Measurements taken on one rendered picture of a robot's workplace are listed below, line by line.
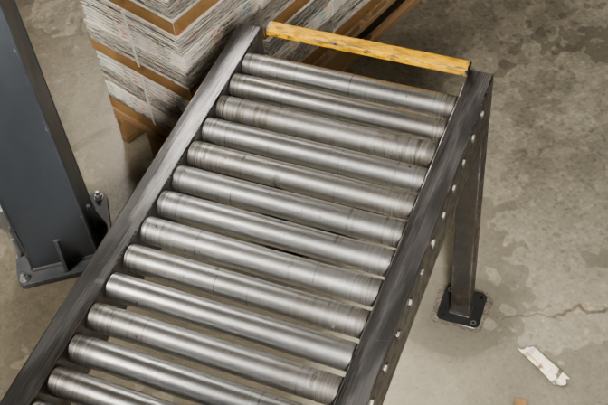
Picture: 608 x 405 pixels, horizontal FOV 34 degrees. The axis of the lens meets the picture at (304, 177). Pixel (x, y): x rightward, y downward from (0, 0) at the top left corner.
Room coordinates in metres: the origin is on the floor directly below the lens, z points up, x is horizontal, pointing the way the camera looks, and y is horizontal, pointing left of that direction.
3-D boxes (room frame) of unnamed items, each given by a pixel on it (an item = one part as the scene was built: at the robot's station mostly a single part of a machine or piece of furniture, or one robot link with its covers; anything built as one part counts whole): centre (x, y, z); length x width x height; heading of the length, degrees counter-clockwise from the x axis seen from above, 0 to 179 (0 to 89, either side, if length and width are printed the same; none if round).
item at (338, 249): (1.11, 0.07, 0.77); 0.47 x 0.05 x 0.05; 63
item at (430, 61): (1.52, -0.16, 0.81); 0.43 x 0.03 x 0.02; 63
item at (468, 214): (1.40, -0.36, 0.34); 0.06 x 0.06 x 0.68; 63
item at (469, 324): (1.40, -0.36, 0.01); 0.14 x 0.13 x 0.01; 63
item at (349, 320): (0.99, 0.13, 0.77); 0.47 x 0.05 x 0.05; 63
